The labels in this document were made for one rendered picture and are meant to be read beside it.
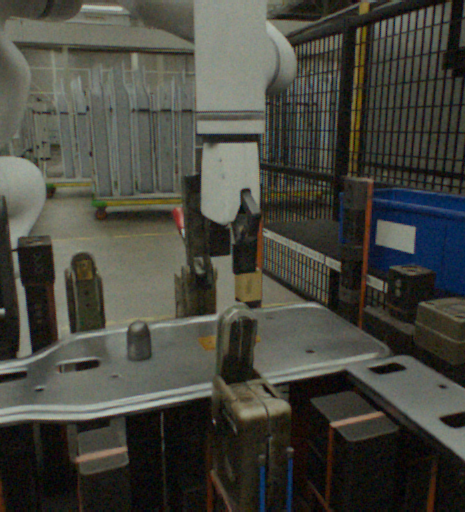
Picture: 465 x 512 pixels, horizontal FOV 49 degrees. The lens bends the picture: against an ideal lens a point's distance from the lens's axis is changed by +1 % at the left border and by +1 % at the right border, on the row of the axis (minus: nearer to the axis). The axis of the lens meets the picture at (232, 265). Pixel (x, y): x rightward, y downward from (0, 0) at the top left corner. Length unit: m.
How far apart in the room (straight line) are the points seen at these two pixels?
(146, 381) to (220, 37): 0.40
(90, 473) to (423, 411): 0.34
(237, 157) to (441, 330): 0.34
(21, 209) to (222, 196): 0.60
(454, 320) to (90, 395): 0.44
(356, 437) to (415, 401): 0.08
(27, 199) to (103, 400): 0.62
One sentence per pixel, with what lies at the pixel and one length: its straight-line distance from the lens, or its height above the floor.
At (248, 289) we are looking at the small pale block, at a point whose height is 1.03.
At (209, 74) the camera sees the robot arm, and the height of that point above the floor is 1.35.
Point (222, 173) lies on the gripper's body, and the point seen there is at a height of 1.24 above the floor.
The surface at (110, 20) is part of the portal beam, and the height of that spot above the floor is 3.37.
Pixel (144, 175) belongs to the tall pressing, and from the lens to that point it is 7.76.
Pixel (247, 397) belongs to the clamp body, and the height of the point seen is 1.04.
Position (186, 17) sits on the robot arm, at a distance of 0.75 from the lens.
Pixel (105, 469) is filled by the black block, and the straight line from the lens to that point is 0.51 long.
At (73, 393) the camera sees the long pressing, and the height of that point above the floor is 1.00.
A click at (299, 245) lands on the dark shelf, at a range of 1.19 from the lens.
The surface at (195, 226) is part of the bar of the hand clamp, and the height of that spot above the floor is 1.14.
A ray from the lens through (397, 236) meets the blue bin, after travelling 0.95.
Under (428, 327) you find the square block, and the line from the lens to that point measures 0.73.
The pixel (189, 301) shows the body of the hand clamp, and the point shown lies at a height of 1.02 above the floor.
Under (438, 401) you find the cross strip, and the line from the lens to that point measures 0.62.
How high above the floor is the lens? 1.29
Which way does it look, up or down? 15 degrees down
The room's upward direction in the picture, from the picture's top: straight up
